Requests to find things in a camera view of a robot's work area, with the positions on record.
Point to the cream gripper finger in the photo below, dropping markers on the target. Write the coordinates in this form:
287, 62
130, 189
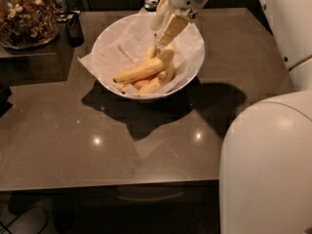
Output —
160, 13
170, 26

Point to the yellow banana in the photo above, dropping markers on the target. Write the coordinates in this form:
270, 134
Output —
151, 53
146, 69
148, 86

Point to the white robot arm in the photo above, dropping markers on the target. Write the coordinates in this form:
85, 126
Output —
265, 171

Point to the white bowl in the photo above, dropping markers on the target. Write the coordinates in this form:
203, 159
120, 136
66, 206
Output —
107, 82

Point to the green soda can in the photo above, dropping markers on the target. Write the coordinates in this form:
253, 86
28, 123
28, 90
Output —
150, 5

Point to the white paper liner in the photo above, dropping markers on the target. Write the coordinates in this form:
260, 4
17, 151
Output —
123, 46

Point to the dark raised counter box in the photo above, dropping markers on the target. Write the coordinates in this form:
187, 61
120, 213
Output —
49, 63

